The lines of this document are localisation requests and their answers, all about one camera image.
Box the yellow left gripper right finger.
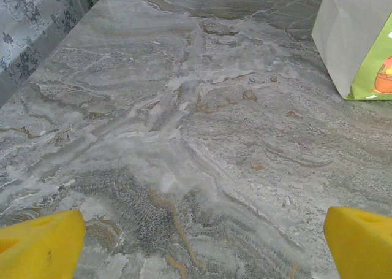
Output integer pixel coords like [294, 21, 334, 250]
[323, 205, 392, 279]

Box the white paper bag green print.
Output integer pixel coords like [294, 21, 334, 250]
[311, 0, 392, 101]

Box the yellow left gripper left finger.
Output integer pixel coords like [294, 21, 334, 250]
[0, 210, 87, 279]

